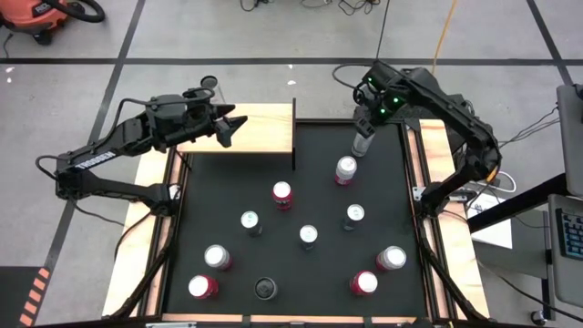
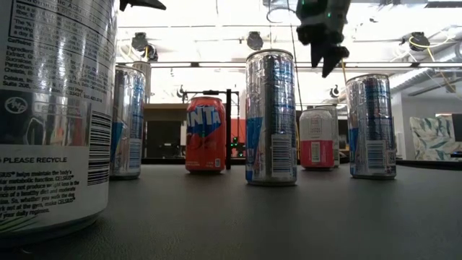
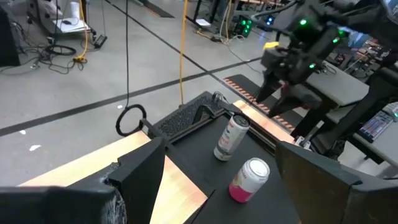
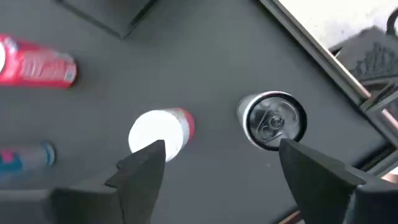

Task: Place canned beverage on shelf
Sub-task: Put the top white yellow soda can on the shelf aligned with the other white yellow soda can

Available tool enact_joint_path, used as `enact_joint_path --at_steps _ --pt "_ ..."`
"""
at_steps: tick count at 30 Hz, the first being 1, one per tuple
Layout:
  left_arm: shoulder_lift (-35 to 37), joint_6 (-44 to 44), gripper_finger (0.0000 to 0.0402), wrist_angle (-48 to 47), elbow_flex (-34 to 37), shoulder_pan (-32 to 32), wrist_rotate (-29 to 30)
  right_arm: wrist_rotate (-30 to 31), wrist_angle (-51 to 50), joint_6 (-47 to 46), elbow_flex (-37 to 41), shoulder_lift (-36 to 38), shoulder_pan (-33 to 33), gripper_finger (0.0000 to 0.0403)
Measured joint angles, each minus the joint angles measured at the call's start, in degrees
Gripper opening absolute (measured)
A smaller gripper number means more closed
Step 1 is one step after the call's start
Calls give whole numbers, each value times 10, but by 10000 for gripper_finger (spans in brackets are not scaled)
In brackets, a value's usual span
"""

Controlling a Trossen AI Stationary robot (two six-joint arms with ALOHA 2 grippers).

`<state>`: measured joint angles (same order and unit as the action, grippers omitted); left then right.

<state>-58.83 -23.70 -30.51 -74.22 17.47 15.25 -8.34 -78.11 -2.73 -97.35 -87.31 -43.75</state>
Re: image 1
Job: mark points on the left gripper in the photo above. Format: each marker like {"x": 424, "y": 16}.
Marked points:
{"x": 200, "y": 127}

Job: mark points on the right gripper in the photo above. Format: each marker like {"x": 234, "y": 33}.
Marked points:
{"x": 365, "y": 115}

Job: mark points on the white pink soda can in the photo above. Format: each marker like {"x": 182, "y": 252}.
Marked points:
{"x": 217, "y": 256}
{"x": 345, "y": 169}
{"x": 391, "y": 258}

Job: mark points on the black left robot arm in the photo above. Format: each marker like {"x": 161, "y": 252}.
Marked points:
{"x": 98, "y": 160}

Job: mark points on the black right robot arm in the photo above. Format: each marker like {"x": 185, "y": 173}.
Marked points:
{"x": 455, "y": 118}

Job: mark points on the silver blue Red Bull can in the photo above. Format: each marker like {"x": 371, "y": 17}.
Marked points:
{"x": 251, "y": 222}
{"x": 308, "y": 237}
{"x": 354, "y": 216}

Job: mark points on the orange Fanta can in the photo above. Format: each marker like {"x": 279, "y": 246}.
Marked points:
{"x": 282, "y": 195}

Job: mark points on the black table mat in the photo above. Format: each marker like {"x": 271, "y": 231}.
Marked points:
{"x": 319, "y": 273}

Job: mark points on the red soda can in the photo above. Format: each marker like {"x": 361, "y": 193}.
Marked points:
{"x": 202, "y": 286}
{"x": 363, "y": 282}

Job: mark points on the white paper sheet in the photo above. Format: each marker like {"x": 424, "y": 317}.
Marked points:
{"x": 494, "y": 228}

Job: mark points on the black stand beam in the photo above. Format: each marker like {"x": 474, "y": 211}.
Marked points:
{"x": 514, "y": 205}

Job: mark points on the orange shop vacuum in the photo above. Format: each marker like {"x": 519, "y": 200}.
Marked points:
{"x": 32, "y": 16}

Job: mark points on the black caster wheel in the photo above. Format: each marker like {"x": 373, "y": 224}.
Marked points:
{"x": 537, "y": 316}

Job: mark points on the grey laptop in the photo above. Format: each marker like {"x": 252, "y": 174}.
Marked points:
{"x": 569, "y": 282}

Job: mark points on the black orange striped floor ramp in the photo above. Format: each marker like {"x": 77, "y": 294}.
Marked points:
{"x": 13, "y": 296}

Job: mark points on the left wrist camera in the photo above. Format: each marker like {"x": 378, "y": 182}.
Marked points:
{"x": 199, "y": 111}

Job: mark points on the wooden shelf with black frame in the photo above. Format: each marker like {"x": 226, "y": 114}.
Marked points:
{"x": 264, "y": 132}

